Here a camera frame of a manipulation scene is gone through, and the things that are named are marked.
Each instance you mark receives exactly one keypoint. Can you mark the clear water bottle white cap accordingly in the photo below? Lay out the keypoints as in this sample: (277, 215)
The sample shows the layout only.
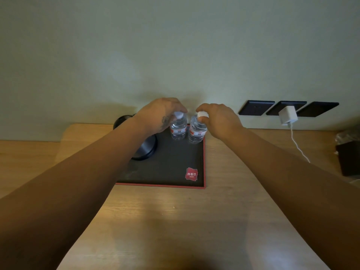
(178, 127)
(197, 130)

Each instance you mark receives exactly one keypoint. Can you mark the person's left fingers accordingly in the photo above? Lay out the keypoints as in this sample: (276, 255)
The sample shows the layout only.
(177, 105)

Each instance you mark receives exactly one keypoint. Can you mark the person's left hand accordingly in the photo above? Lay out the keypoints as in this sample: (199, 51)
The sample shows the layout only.
(157, 113)

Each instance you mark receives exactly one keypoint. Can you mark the person's right hand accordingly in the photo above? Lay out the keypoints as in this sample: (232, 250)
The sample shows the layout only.
(222, 119)

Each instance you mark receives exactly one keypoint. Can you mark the white charger plug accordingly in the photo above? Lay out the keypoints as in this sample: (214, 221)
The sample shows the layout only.
(288, 115)

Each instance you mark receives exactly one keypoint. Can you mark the person's right forearm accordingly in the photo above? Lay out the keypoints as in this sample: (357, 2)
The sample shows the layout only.
(298, 191)

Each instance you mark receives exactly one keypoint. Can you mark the black wall socket panel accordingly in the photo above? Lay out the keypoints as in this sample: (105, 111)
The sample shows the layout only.
(319, 109)
(284, 106)
(256, 107)

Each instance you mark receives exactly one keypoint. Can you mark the black tray with red rim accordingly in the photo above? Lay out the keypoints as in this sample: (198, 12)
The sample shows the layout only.
(171, 163)

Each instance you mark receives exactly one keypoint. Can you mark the black electric kettle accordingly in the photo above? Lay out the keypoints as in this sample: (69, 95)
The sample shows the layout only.
(144, 147)

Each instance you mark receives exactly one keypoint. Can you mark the person's left forearm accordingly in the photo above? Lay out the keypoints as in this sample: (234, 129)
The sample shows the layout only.
(70, 191)

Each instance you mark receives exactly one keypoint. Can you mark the person's right thumb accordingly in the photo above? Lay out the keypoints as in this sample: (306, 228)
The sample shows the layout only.
(204, 118)

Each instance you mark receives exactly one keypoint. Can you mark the dark box with plastic liner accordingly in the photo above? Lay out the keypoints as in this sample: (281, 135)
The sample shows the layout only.
(348, 154)

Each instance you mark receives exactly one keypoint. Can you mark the red square sticker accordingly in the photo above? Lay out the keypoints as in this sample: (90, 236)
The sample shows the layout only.
(191, 174)

